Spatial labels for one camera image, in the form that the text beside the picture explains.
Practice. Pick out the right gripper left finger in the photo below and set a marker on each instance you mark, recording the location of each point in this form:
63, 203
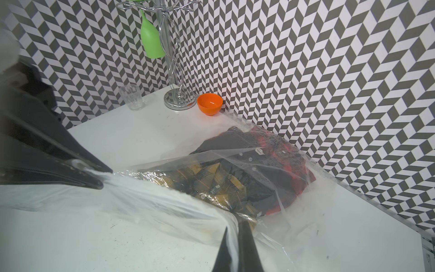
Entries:
223, 260

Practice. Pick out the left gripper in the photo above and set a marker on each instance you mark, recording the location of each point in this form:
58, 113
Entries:
30, 104

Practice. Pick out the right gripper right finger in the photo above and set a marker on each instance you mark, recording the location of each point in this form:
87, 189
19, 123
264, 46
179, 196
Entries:
249, 260

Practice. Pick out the clear plastic vacuum bag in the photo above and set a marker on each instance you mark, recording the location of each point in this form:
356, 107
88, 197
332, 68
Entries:
287, 241

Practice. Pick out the yellow plaid shirt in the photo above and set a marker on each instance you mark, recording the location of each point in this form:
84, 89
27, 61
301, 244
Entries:
211, 184

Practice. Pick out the red black plaid shirt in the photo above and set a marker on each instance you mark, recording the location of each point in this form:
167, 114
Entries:
284, 166

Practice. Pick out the clear glass cup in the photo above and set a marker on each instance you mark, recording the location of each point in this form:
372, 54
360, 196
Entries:
132, 96

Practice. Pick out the chrome glass holder stand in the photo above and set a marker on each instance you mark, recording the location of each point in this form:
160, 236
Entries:
178, 98

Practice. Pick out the green plastic wine glass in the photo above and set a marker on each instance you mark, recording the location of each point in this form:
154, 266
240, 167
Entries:
150, 39

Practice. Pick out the orange bowl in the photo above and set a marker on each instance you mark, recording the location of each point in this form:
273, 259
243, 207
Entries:
210, 104

